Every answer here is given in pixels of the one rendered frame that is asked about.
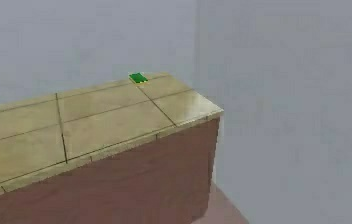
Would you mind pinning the green flat sponge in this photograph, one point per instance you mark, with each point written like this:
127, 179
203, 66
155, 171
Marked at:
138, 78

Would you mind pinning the brown counter with tiled top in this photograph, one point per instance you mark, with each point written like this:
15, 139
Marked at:
110, 146

